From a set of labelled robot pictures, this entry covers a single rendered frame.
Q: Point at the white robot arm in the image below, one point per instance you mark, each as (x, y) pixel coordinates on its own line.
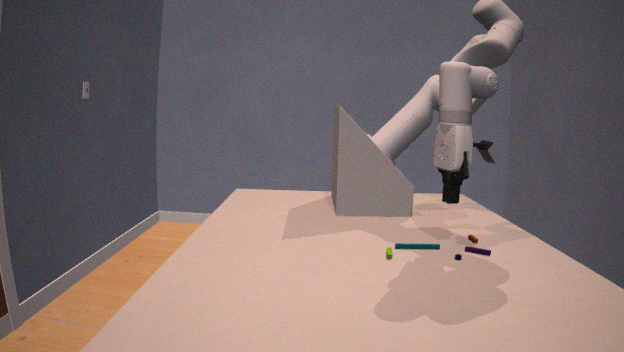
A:
(457, 82)

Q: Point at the purple rod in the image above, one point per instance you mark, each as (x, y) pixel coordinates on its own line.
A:
(477, 250)

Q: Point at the turquoise rod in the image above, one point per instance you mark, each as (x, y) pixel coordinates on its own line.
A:
(417, 246)

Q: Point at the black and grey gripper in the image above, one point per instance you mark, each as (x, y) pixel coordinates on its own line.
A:
(453, 147)

